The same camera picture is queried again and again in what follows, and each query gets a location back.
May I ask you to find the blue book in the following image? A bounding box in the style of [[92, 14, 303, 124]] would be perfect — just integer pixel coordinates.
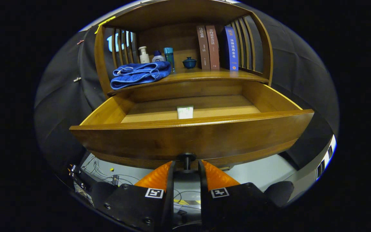
[[221, 26, 239, 71]]

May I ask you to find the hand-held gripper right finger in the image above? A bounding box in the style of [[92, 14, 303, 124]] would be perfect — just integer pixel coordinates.
[[198, 159, 279, 232]]

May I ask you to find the white vented appliance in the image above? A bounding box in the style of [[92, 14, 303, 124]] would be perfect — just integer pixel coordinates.
[[314, 135, 337, 181]]

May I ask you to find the wooden countertop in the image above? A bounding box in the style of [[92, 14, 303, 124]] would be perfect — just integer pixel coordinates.
[[108, 66, 270, 95]]

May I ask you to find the white pump bottle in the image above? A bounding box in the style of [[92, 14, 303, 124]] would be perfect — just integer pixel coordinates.
[[138, 46, 150, 64]]

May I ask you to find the white tube with green print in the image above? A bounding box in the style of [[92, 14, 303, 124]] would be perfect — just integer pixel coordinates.
[[176, 105, 194, 120]]

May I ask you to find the white lotion bottle blue cap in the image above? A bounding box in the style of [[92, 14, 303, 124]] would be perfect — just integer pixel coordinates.
[[152, 50, 166, 63]]

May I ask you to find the blue lidded tea bowl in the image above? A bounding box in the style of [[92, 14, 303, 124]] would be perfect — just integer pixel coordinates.
[[182, 57, 197, 69]]

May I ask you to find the clear teal bottle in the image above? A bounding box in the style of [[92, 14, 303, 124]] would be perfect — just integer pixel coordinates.
[[164, 47, 176, 73]]

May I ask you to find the wooden cabinet with slatted shelf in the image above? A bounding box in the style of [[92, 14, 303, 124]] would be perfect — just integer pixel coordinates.
[[94, 0, 273, 97]]

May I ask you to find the dark brown book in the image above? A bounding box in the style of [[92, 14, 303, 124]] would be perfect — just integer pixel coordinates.
[[196, 25, 211, 70]]

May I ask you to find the reddish brown book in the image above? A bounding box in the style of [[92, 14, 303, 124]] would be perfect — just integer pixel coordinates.
[[205, 25, 220, 71]]

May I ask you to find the folded blue towel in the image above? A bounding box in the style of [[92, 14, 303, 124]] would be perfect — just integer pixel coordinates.
[[110, 61, 172, 90]]

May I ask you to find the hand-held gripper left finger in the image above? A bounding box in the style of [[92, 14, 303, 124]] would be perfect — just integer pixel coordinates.
[[90, 160, 176, 232]]

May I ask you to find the wooden drawer with black knob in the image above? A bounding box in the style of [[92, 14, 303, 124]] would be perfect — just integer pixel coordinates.
[[69, 81, 315, 173]]

